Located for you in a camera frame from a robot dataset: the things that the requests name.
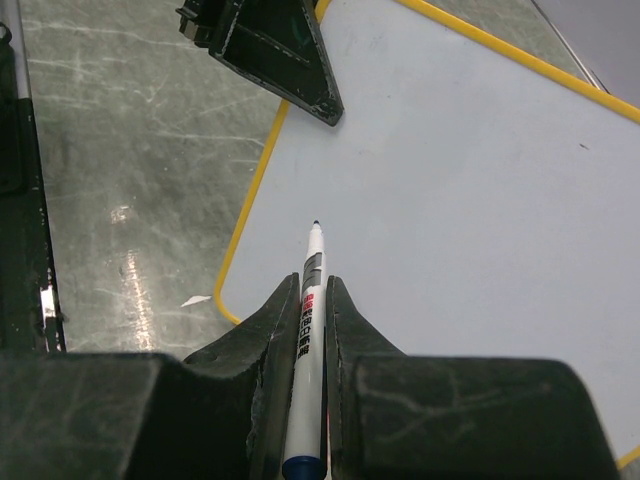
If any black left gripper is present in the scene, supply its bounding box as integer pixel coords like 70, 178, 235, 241
176, 0, 344, 127

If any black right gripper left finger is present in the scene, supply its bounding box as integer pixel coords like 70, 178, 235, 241
1, 274, 300, 479

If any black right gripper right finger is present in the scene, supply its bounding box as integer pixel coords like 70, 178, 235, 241
326, 276, 618, 479

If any white blue whiteboard marker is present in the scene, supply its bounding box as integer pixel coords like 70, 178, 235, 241
282, 221, 327, 479

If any yellow framed whiteboard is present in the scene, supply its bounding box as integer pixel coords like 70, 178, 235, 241
214, 1, 639, 467

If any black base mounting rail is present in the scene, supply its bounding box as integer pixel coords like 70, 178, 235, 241
1, 23, 66, 353

